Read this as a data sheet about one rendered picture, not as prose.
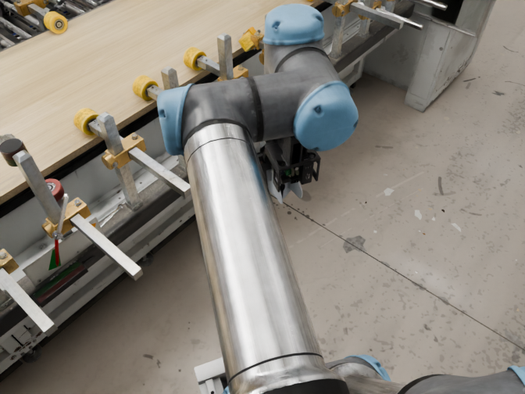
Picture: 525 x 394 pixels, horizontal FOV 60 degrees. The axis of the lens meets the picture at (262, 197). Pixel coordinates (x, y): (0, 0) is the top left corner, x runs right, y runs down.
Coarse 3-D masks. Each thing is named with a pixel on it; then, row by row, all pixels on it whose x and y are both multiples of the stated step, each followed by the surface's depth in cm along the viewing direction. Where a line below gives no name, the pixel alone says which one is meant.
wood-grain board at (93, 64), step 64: (128, 0) 218; (192, 0) 218; (256, 0) 218; (320, 0) 220; (0, 64) 183; (64, 64) 183; (128, 64) 183; (0, 128) 158; (64, 128) 158; (0, 192) 139
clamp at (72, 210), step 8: (80, 200) 141; (72, 208) 139; (80, 208) 139; (72, 216) 137; (88, 216) 143; (48, 224) 135; (56, 224) 135; (64, 224) 136; (72, 224) 139; (48, 232) 134; (64, 232) 138
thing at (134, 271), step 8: (80, 216) 138; (80, 224) 136; (88, 224) 136; (88, 232) 134; (96, 232) 134; (96, 240) 132; (104, 240) 132; (104, 248) 130; (112, 248) 130; (112, 256) 128; (120, 256) 128; (120, 264) 127; (128, 264) 127; (136, 264) 127; (128, 272) 126; (136, 272) 125
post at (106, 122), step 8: (104, 120) 129; (112, 120) 132; (104, 128) 132; (112, 128) 133; (104, 136) 135; (112, 136) 135; (112, 144) 136; (120, 144) 139; (112, 152) 139; (120, 168) 144; (128, 168) 147; (120, 176) 147; (128, 176) 149; (120, 184) 153; (128, 184) 151; (128, 192) 153; (136, 192) 156; (128, 200) 157; (136, 200) 158
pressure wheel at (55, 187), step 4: (48, 180) 141; (52, 180) 141; (56, 180) 141; (48, 184) 140; (52, 184) 140; (56, 184) 140; (60, 184) 140; (52, 188) 139; (56, 188) 139; (60, 188) 139; (52, 192) 138; (56, 192) 138; (60, 192) 140; (56, 196) 139; (60, 196) 140; (56, 200) 139
